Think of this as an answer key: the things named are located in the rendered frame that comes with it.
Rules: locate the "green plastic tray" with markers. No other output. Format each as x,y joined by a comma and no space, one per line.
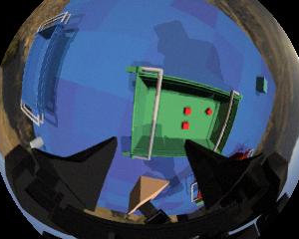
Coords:
175,95

